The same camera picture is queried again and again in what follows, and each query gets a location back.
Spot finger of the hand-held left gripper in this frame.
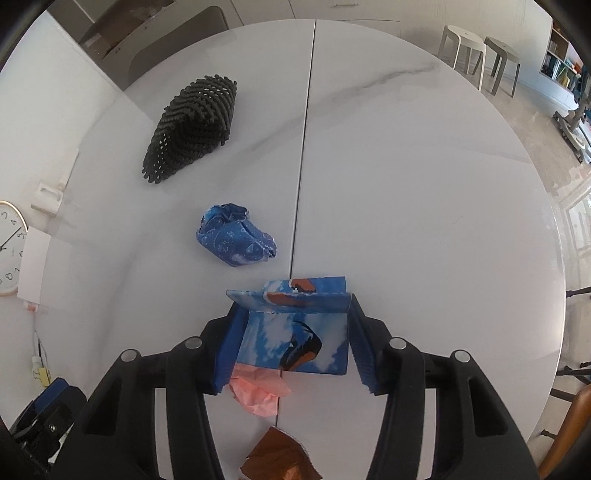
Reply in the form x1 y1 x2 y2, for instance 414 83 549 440
33 377 71 417
10 387 88 462

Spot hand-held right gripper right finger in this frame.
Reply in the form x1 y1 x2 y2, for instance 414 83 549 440
346 294 541 480

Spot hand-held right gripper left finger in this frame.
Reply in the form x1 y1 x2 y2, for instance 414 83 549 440
50 307 251 480

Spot blue printed carton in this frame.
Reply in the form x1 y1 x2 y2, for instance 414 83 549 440
225 276 354 377

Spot crumpled pink paper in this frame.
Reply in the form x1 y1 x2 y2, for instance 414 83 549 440
228 362 293 418

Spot crumpled blue wrapper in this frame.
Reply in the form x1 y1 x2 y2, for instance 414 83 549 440
196 203 279 268

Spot crumpled red brown foil wrapper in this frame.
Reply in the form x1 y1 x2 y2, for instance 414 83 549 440
239 427 322 480

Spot white folded card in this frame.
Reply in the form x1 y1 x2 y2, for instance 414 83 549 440
17 227 61 310

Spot white mug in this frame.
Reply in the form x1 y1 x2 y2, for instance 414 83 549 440
31 182 64 217

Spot brown wooden chair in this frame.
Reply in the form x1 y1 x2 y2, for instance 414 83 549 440
538 383 591 480

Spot wheeled stand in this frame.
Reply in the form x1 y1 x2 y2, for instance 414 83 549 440
553 65 591 167

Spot grey chair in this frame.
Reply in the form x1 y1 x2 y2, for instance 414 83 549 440
129 6 229 88

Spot white stool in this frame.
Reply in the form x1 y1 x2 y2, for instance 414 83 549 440
436 25 487 90

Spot grey stool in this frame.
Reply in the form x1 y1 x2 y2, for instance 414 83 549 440
484 37 522 97

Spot beige cabinet with open niche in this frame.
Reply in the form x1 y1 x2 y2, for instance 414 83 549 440
78 0 185 63

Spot white bookshelf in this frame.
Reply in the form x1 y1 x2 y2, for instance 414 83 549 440
540 25 585 93

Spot round white wall clock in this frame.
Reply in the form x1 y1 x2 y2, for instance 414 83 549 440
0 200 29 296

